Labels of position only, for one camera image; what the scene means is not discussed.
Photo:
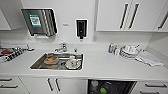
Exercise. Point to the dish drying rack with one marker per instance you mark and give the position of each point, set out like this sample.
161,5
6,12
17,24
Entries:
11,53

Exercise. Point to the chrome sink faucet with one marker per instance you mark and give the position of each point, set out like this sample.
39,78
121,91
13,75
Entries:
61,48

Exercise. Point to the white cup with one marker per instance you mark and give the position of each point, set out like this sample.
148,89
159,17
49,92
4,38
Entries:
72,62

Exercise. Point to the white upper kitchen cabinets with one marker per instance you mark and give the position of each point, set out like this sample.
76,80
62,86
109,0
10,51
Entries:
130,15

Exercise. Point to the black soap dispenser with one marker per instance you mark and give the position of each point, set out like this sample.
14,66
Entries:
81,29

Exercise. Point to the steel kitchen sink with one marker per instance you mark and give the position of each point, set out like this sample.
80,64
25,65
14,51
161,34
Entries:
38,63

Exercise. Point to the steel paper towel dispenser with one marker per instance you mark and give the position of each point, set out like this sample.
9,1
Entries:
39,21

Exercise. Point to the steel dishwasher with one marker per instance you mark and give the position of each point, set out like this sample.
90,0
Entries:
113,87

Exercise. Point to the white kitchen counter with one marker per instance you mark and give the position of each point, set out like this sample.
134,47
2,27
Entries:
100,63

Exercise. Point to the orange bowl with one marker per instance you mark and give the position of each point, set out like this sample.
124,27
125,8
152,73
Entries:
51,60

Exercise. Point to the blue dish soap bottle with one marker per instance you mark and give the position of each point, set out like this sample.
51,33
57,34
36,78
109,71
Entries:
111,48

